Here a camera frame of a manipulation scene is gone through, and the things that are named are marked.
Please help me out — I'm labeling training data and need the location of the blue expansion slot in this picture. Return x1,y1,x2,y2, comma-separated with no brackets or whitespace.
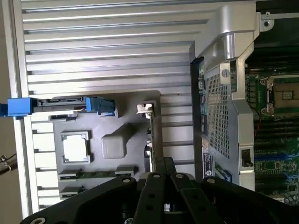
254,152,299,162

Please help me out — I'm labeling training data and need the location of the disk drive with blue carrier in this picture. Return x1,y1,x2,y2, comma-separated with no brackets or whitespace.
7,96,117,120

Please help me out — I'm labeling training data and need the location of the thin red wire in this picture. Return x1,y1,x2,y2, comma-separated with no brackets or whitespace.
254,113,261,136

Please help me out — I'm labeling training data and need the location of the silver open PC case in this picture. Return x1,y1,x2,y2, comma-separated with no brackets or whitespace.
189,0,299,206

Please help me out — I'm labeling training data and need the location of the green RAM stick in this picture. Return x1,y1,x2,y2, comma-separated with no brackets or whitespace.
59,171,136,180

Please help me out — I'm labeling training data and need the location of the green graphics card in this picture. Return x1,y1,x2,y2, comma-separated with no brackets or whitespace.
136,101,164,174

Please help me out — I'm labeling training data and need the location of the silver square CPU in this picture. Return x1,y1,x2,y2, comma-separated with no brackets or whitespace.
62,133,91,162

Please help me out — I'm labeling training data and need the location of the grey parts rack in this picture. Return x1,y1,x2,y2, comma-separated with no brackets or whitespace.
48,90,164,202

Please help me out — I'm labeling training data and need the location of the metal CPU socket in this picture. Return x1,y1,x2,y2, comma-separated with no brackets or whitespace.
258,74,299,118

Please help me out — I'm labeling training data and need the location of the grey cable bundle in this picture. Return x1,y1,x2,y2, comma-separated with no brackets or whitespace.
0,154,17,176

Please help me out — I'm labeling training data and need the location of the green motherboard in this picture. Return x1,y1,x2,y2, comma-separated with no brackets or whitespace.
244,45,299,206

